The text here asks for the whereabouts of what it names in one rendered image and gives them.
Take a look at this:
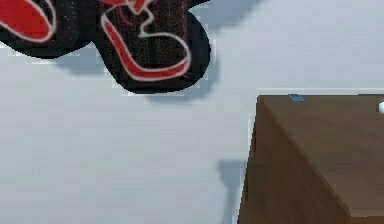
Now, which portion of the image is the small blue flat object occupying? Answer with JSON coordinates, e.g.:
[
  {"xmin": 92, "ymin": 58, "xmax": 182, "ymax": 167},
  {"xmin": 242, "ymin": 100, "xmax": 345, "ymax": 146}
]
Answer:
[{"xmin": 288, "ymin": 93, "xmax": 307, "ymax": 103}]

